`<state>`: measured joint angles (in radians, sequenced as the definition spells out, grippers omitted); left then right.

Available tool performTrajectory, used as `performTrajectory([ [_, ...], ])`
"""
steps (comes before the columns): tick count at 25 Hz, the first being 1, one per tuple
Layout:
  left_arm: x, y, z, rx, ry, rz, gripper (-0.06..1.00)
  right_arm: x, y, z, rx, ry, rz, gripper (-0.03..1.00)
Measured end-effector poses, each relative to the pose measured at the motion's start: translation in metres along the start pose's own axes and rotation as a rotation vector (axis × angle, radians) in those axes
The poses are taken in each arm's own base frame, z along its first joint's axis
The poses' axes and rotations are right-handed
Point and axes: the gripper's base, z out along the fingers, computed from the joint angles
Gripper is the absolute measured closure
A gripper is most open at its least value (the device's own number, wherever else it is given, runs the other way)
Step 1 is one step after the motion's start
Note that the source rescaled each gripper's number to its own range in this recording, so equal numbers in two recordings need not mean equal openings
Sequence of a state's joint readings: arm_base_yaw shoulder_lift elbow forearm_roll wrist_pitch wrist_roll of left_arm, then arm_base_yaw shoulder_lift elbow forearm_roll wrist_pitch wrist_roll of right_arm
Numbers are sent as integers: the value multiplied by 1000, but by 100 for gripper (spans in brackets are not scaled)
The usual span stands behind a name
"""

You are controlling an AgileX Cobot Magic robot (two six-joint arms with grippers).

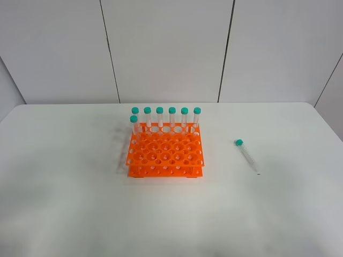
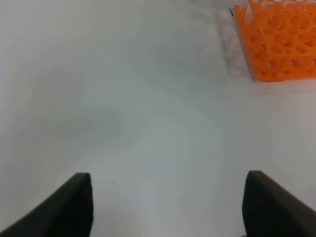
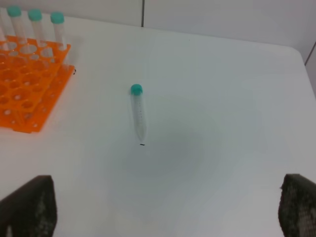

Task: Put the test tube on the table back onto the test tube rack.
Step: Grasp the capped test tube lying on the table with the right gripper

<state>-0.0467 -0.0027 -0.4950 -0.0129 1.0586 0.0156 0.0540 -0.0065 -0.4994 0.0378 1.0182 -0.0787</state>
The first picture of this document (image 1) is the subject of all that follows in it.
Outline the green-capped test tube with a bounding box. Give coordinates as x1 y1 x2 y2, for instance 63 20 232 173
234 139 259 174

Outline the orange plastic test tube rack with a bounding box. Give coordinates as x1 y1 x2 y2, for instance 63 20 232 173
126 123 205 178

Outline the green-capped tube front left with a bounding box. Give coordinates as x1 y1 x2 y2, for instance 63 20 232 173
130 115 140 140

